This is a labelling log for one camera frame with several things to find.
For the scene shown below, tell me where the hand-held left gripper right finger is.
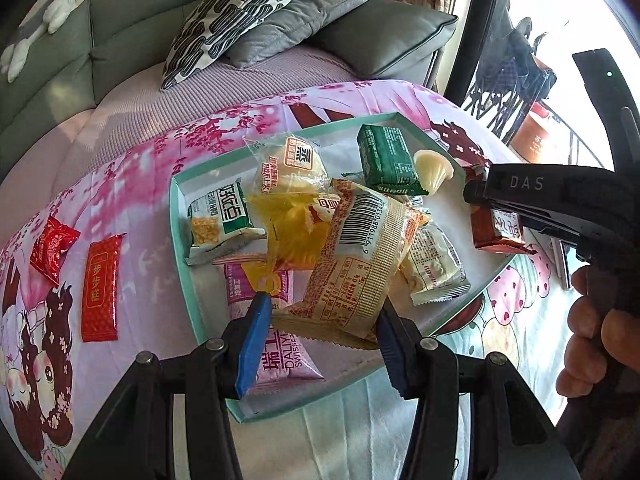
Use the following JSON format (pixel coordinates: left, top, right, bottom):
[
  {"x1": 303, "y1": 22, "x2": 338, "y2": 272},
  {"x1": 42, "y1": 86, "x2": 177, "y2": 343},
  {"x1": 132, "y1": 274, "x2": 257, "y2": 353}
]
[{"x1": 377, "y1": 297, "x2": 568, "y2": 480}]

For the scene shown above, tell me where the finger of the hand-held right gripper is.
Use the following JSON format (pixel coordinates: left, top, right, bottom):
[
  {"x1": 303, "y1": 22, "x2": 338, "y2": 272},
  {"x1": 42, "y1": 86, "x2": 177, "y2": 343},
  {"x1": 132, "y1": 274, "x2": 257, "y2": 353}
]
[{"x1": 462, "y1": 167, "x2": 503, "y2": 208}]

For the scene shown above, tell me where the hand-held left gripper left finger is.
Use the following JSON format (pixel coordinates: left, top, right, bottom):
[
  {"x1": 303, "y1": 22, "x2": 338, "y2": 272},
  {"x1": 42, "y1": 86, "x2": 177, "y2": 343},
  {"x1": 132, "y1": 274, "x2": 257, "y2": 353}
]
[{"x1": 62, "y1": 292, "x2": 273, "y2": 480}]

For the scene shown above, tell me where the purple swiss roll packet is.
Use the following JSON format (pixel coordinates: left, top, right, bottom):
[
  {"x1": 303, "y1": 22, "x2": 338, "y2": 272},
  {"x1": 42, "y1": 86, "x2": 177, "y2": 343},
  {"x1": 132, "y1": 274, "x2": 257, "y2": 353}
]
[{"x1": 222, "y1": 260, "x2": 326, "y2": 396}]

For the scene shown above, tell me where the dark red snack packet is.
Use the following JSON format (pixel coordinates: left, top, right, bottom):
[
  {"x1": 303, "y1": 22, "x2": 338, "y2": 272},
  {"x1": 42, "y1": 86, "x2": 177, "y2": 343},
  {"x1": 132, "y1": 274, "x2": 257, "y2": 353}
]
[{"x1": 462, "y1": 165, "x2": 527, "y2": 256}]

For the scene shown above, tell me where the green snack packet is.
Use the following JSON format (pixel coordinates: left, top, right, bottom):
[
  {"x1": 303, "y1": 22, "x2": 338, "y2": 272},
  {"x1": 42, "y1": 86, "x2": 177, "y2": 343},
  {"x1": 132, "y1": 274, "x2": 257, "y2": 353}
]
[{"x1": 356, "y1": 125, "x2": 431, "y2": 197}]

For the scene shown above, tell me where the red and beige cake packet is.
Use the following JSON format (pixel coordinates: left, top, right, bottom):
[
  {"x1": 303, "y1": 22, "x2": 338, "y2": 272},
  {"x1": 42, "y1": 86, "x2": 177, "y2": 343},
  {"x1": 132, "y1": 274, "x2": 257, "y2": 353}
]
[{"x1": 272, "y1": 178, "x2": 431, "y2": 351}]

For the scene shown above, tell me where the yellow clear snack packet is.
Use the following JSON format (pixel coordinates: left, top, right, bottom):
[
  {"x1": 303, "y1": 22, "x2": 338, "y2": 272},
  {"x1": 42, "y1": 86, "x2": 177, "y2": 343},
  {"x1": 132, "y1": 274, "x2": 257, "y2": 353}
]
[{"x1": 212, "y1": 192, "x2": 341, "y2": 296}]

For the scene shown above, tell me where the pale green cracker packet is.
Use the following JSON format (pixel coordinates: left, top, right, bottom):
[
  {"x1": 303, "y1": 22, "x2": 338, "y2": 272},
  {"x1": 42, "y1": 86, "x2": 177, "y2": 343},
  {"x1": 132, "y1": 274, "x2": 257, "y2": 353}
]
[{"x1": 185, "y1": 180, "x2": 268, "y2": 266}]

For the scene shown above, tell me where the teal shallow box tray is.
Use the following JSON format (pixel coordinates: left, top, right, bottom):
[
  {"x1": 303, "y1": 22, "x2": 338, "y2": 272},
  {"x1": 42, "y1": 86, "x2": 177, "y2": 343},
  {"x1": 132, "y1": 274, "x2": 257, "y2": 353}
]
[{"x1": 169, "y1": 112, "x2": 531, "y2": 423}]

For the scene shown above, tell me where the person's right hand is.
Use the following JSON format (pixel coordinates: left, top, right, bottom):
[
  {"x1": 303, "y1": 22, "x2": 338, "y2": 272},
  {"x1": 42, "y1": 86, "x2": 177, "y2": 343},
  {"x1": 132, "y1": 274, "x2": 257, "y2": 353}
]
[{"x1": 555, "y1": 264, "x2": 640, "y2": 401}]

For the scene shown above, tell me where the yellow jelly cup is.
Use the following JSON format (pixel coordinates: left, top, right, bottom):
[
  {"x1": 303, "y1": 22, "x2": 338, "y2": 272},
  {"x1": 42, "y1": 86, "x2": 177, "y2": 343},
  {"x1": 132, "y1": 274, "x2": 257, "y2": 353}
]
[{"x1": 414, "y1": 150, "x2": 455, "y2": 193}]

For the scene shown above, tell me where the orange plant pot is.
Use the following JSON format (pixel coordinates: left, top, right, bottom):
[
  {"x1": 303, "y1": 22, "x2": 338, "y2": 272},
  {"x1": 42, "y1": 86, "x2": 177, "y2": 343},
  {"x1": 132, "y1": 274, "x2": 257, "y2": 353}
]
[{"x1": 512, "y1": 102, "x2": 566, "y2": 163}]

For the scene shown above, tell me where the white clear snack packet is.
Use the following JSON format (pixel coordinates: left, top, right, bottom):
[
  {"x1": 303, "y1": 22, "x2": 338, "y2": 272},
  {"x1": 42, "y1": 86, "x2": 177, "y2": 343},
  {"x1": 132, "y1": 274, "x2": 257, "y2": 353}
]
[{"x1": 395, "y1": 220, "x2": 472, "y2": 306}]

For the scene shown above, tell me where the black metal chair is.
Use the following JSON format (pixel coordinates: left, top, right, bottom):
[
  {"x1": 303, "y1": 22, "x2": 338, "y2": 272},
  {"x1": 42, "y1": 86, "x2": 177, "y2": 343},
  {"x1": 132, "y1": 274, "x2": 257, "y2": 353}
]
[{"x1": 462, "y1": 17, "x2": 558, "y2": 146}]

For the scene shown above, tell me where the long red snack packet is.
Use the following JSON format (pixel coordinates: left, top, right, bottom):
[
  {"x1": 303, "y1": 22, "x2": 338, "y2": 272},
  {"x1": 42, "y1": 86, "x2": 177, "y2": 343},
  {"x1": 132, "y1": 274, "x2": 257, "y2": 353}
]
[{"x1": 80, "y1": 234, "x2": 126, "y2": 343}]

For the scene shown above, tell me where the pink floral printed blanket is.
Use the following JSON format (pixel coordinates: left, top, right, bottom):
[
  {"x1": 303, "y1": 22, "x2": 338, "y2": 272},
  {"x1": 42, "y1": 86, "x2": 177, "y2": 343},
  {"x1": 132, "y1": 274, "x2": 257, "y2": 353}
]
[{"x1": 0, "y1": 79, "x2": 601, "y2": 480}]

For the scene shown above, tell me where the clear wrapped bun packet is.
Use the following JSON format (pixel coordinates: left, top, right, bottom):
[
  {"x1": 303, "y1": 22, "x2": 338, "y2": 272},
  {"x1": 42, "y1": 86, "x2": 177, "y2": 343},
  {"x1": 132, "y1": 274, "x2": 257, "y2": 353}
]
[{"x1": 243, "y1": 132, "x2": 333, "y2": 201}]

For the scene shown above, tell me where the small red snack packet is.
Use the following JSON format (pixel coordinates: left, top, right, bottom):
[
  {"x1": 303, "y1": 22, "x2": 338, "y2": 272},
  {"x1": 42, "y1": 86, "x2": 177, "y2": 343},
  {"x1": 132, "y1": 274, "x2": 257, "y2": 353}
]
[{"x1": 29, "y1": 216, "x2": 82, "y2": 288}]

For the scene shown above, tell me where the grey pillow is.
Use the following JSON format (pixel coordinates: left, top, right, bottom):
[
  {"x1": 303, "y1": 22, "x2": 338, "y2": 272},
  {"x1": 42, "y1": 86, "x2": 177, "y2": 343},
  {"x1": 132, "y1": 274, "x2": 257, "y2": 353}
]
[{"x1": 222, "y1": 0, "x2": 391, "y2": 68}]

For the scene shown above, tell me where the pink knit sofa cover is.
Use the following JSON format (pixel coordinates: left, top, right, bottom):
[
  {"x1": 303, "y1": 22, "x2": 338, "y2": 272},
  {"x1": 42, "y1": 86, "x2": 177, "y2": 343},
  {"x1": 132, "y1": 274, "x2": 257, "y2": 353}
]
[{"x1": 0, "y1": 42, "x2": 373, "y2": 186}]

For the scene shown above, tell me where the black and white patterned pillow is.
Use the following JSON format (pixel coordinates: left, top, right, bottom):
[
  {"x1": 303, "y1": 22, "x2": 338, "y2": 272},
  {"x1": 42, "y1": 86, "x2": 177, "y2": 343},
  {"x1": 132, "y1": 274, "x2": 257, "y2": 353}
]
[{"x1": 160, "y1": 0, "x2": 315, "y2": 92}]

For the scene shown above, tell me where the grey sofa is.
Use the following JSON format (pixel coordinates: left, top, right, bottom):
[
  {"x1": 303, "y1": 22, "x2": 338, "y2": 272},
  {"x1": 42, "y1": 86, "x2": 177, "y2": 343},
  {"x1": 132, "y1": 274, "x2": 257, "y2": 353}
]
[{"x1": 0, "y1": 0, "x2": 460, "y2": 171}]

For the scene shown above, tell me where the grey and white plush toy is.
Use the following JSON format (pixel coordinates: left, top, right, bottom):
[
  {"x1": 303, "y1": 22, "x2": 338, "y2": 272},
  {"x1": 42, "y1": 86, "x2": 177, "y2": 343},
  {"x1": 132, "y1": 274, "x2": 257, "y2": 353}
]
[{"x1": 0, "y1": 0, "x2": 83, "y2": 83}]

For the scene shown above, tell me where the black window frame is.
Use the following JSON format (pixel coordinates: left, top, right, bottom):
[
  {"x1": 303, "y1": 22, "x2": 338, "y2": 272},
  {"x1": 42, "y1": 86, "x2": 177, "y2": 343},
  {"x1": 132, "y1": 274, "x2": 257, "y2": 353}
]
[{"x1": 442, "y1": 0, "x2": 506, "y2": 106}]

